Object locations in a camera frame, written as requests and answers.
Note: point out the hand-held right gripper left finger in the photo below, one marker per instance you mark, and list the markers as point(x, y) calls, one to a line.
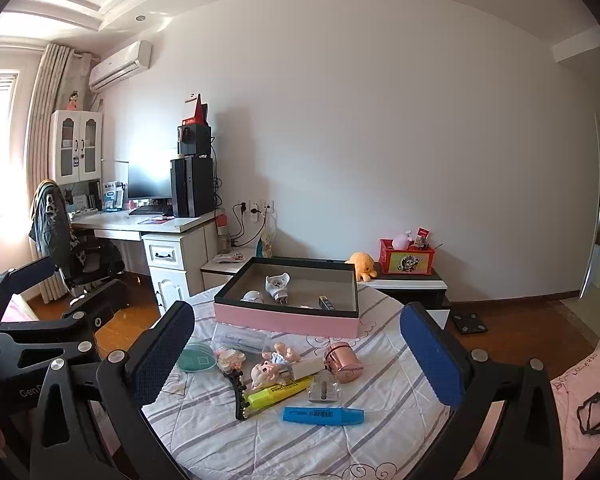
point(162, 355)

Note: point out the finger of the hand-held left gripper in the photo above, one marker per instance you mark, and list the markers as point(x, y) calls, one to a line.
point(100, 300)
point(30, 271)

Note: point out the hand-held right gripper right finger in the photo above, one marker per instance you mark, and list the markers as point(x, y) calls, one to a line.
point(430, 360)

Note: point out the rose gold cup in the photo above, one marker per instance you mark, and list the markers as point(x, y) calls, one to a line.
point(342, 362)

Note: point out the blue highlighter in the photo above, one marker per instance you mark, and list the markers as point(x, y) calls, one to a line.
point(325, 415)

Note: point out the pink box with dark rim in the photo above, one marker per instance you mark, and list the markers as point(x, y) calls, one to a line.
point(280, 320)

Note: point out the black office chair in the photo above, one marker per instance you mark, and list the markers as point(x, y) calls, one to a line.
point(95, 260)

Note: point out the black bathroom scale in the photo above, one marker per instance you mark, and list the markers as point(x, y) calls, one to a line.
point(469, 323)

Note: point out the dark printed jacket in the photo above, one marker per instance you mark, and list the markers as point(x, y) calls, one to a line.
point(50, 220)

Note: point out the striped white quilt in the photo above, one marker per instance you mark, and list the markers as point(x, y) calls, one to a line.
point(380, 410)

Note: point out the low black white cabinet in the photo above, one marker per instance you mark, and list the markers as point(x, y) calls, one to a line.
point(410, 285)

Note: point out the clear plastic box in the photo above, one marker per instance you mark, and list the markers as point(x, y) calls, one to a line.
point(240, 340)

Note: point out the white desk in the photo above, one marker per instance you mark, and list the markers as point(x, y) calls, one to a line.
point(120, 222)

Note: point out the black flowered hair clip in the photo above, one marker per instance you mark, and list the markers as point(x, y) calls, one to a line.
point(238, 395)

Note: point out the red storage box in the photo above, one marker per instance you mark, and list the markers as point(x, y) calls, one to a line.
point(407, 260)

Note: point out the black keyboard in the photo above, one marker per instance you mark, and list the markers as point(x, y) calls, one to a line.
point(150, 210)

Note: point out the pink-headed doll figure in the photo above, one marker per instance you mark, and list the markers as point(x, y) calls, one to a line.
point(265, 374)

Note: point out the small white side table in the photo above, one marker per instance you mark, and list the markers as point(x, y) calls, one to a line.
point(220, 267)

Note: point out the blue packet on desk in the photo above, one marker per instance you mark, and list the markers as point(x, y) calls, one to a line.
point(112, 195)

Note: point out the white round gadget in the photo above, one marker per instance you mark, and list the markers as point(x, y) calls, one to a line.
point(252, 297)

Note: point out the yellow plush octopus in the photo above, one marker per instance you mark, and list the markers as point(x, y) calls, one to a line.
point(362, 265)

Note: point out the yellow highlighter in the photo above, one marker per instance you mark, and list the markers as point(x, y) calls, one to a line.
point(275, 394)

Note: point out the small black cartridge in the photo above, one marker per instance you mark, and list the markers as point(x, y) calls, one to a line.
point(324, 303)

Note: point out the pink plush toy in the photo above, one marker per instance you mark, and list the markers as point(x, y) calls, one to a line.
point(402, 240)

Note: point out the red card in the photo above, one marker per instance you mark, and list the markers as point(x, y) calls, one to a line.
point(423, 233)

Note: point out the black computer monitor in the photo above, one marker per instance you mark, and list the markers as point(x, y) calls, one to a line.
point(150, 180)

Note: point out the white plug adapter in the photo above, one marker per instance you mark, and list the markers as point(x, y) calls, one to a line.
point(277, 287)

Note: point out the bottle with orange cap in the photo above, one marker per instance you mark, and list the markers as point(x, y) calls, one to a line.
point(223, 235)

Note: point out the black computer tower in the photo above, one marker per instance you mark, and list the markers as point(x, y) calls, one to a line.
point(192, 185)

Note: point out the white glass-door cabinet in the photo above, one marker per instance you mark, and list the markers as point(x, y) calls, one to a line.
point(90, 135)

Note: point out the small red doll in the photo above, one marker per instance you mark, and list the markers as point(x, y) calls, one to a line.
point(72, 101)

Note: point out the beige curtain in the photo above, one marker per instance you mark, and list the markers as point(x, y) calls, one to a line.
point(50, 90)

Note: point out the black speaker box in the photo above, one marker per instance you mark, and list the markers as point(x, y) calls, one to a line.
point(195, 140)

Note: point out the red paper bag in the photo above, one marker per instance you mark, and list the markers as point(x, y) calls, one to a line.
point(200, 110)

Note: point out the white door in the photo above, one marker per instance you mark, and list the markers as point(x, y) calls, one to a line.
point(592, 210)

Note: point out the white air conditioner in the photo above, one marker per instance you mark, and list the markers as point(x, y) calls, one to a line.
point(120, 65)

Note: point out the white wall sockets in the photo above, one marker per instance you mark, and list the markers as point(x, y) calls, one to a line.
point(255, 206)

